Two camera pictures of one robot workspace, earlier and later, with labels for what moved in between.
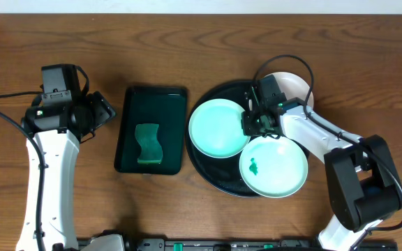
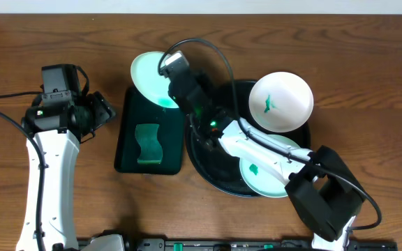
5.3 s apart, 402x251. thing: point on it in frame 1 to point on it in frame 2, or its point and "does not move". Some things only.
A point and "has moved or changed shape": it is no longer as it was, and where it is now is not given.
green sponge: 146,136 does not move
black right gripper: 248,130 to 198,78
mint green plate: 216,129 has moved or changed shape
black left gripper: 100,110 does not move
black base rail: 141,244 does not move
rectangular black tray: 166,107 does not move
